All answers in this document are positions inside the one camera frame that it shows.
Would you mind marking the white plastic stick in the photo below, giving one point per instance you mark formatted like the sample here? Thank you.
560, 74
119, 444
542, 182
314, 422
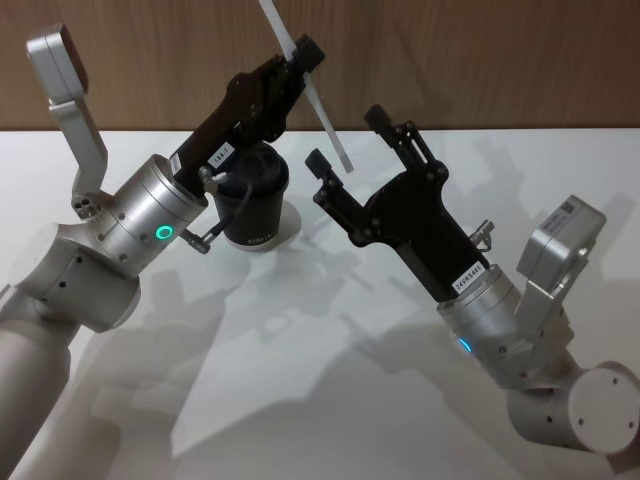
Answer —
330, 127

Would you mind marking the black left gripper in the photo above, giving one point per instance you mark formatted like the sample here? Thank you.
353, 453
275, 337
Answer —
215, 125

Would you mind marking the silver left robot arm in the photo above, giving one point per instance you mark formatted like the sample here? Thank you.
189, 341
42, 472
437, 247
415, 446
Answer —
140, 210

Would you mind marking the black paper cup with lid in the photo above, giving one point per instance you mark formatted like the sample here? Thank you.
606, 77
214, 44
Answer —
260, 210

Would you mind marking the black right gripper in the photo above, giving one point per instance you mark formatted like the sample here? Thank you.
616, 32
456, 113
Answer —
420, 220

